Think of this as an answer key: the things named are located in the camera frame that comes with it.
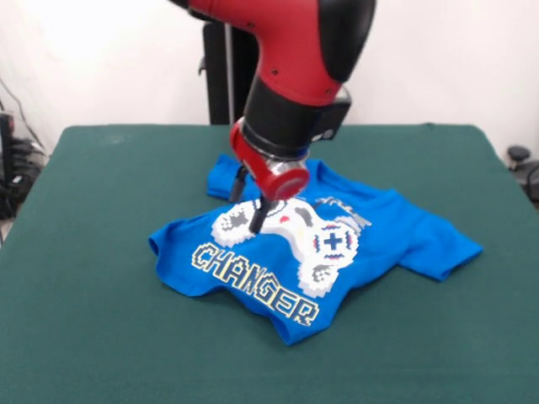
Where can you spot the black box device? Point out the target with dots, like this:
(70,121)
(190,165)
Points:
(6,143)

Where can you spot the dark green table cloth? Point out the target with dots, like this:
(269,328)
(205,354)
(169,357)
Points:
(105,315)

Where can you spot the black office chair base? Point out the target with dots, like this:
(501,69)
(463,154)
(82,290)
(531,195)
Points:
(526,168)

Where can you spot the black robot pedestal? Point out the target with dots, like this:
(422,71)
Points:
(223,76)

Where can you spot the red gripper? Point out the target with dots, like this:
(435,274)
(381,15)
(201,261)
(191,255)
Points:
(269,174)

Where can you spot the blue printed shirt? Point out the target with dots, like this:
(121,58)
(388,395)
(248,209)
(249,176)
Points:
(379,244)

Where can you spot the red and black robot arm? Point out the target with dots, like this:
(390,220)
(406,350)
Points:
(295,63)

